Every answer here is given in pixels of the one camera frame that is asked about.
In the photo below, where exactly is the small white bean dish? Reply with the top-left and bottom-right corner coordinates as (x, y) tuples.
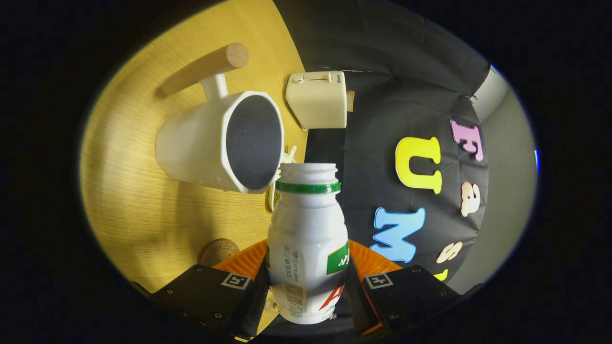
(268, 146), (297, 212)

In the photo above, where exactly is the white cup wooden handle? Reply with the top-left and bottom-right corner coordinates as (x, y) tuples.
(155, 43), (285, 194)

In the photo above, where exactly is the cream toaster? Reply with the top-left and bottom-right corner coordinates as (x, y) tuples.
(285, 71), (348, 130)

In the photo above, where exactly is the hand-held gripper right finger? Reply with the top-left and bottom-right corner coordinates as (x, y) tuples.
(347, 239), (462, 337)

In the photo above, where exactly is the white juice bottle green ring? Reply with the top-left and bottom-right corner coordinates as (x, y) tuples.
(266, 162), (350, 325)

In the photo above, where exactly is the round wooden coaster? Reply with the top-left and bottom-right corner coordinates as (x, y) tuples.
(198, 238), (240, 267)

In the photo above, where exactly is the black backdrop cloth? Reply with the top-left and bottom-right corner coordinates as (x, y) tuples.
(273, 0), (491, 282)

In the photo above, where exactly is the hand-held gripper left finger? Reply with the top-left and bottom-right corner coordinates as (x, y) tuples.
(151, 239), (271, 342)

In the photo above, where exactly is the wooden table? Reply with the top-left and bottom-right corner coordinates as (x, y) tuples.
(79, 0), (309, 294)

